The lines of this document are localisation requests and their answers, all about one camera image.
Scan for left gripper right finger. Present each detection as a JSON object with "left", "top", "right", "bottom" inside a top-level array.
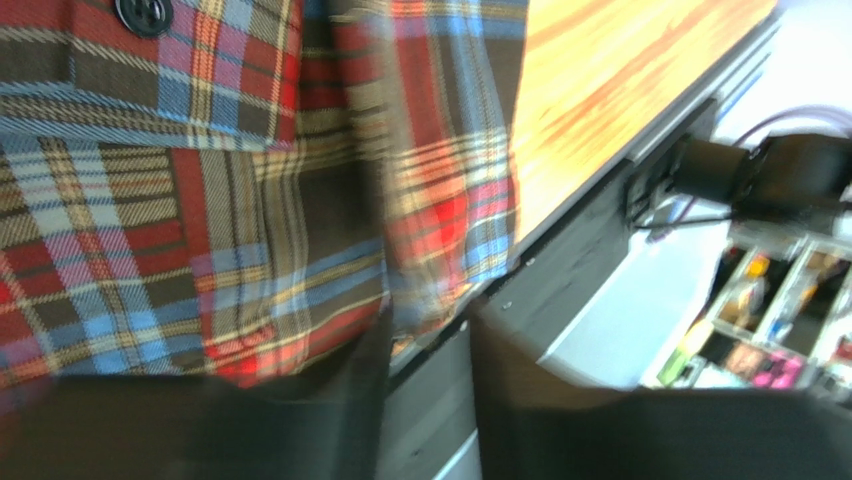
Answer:
[{"left": 469, "top": 303, "right": 851, "bottom": 479}]

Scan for parts storage bins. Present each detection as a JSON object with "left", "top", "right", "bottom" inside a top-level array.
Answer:
[{"left": 640, "top": 227, "right": 851, "bottom": 407}]

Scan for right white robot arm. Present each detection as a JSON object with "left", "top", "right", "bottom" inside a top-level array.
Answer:
[{"left": 671, "top": 134, "right": 851, "bottom": 230}]

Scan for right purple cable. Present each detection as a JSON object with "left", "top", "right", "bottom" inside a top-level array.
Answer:
[{"left": 648, "top": 103, "right": 852, "bottom": 241}]

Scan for plaid long sleeve shirt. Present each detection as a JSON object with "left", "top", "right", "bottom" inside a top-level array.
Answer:
[{"left": 1, "top": 1, "right": 529, "bottom": 408}]

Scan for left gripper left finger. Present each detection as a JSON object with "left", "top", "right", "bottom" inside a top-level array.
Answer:
[{"left": 1, "top": 312, "right": 393, "bottom": 479}]

